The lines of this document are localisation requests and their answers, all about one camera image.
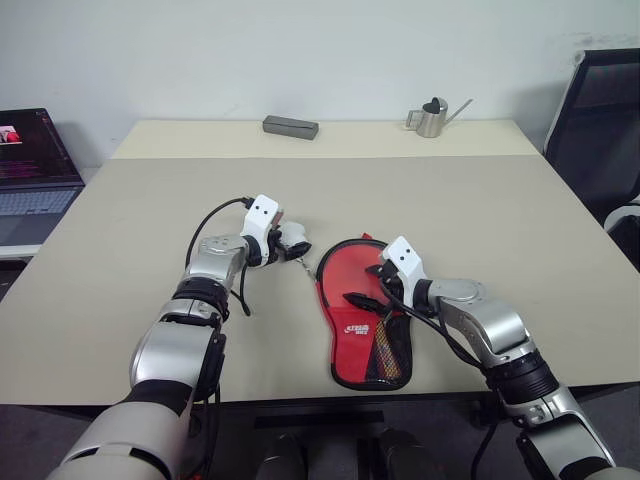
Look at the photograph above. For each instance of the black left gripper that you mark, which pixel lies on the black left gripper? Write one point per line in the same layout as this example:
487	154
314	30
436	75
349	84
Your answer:
272	247

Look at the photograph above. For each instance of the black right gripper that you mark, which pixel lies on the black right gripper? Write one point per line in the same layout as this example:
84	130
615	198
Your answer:
390	285

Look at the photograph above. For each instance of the table tennis paddle case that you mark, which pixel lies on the table tennis paddle case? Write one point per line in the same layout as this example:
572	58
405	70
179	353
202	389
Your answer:
350	280

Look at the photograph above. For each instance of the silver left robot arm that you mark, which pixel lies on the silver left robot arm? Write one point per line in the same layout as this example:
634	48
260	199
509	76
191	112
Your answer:
170	360

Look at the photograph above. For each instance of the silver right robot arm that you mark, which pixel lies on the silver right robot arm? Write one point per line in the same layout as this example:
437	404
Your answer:
500	325

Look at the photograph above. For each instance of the grey rectangular box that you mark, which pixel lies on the grey rectangular box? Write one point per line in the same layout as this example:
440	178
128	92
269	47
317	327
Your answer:
291	127

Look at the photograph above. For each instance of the dark rounded shape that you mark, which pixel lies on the dark rounded shape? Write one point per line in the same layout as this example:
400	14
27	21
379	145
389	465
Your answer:
280	460
405	457

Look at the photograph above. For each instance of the metal watering can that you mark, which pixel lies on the metal watering can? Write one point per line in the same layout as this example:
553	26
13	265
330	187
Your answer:
432	120

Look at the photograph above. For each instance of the open laptop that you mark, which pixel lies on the open laptop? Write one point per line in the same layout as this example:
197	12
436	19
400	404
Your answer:
30	170

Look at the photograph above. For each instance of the black office chair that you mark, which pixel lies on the black office chair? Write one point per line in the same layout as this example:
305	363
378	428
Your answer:
595	125

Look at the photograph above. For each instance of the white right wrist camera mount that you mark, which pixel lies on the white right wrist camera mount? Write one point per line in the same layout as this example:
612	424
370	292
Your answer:
406	260

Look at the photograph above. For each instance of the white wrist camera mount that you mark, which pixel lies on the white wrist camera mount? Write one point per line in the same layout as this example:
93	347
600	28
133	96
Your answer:
261	215
406	260

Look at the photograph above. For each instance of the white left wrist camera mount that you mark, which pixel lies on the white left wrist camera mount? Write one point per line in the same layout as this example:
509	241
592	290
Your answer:
261	215

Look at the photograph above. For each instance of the black table frame bar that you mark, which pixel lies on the black table frame bar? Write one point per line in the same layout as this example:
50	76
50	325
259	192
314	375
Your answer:
320	420

